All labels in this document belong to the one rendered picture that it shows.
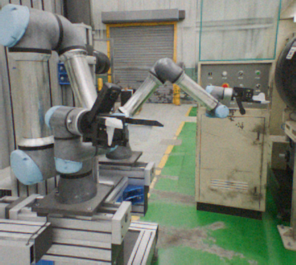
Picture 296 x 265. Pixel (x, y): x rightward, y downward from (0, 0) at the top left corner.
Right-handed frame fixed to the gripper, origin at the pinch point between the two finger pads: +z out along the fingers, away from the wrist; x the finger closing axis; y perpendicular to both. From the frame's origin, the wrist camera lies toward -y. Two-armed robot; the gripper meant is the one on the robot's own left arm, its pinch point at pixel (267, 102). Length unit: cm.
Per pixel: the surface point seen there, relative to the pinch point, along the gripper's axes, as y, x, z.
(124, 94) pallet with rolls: -79, 550, -298
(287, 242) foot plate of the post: -96, 25, 33
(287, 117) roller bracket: -9.9, 23.6, 17.2
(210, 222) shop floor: -103, 35, -19
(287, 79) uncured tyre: 14.4, -10.0, 5.8
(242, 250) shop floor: -101, 8, 3
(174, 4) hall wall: 242, 880, -260
